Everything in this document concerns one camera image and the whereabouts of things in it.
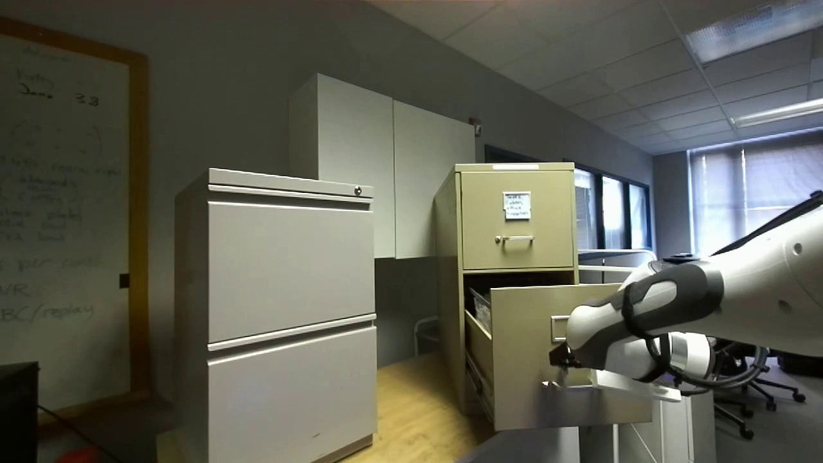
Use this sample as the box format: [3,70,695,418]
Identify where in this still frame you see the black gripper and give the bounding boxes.
[547,340,575,373]

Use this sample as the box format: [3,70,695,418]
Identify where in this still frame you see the beige drawer with paper label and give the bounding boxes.
[461,166,579,269]

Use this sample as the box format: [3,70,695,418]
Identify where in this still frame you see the beige metal filing cabinet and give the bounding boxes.
[431,159,580,416]

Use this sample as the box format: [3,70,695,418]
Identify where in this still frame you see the grey cabinet drawer front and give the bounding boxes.
[206,197,377,348]
[206,324,381,463]

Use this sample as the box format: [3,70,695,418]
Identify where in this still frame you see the grey lateral filing cabinet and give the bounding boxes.
[173,165,381,463]

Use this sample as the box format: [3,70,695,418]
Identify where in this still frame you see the paper files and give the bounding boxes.
[467,286,495,333]

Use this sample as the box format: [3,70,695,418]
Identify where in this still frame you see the dark interior window row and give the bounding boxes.
[574,165,656,254]

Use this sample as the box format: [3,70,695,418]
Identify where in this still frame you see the white paper label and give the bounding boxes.
[501,187,535,224]

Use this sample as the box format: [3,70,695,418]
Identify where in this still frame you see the black office chair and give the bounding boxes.
[683,337,807,441]

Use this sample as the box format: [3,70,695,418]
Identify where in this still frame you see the window with blinds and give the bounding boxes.
[686,135,823,258]

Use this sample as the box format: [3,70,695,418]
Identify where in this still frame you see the long fluorescent ceiling light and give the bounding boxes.
[727,94,823,132]

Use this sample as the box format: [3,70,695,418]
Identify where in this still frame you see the rectangular ceiling light panel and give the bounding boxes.
[682,0,823,67]

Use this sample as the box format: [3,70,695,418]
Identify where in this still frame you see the red object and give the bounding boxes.
[57,441,102,463]

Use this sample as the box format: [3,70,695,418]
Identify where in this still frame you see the wood framed whiteboard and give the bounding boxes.
[0,16,153,416]

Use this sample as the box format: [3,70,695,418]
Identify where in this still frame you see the metal pedestal rail frame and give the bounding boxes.
[538,367,656,463]

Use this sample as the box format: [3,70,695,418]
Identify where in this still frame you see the metal drawer pull handle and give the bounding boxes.
[493,231,538,258]

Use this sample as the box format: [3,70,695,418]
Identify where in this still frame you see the white wire frame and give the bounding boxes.
[411,313,444,357]

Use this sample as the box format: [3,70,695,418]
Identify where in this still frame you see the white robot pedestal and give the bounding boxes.
[614,380,719,463]

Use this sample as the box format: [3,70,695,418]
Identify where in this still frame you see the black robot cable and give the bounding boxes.
[645,332,771,393]

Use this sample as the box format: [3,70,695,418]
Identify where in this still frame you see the white wall cabinet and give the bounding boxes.
[286,71,479,263]

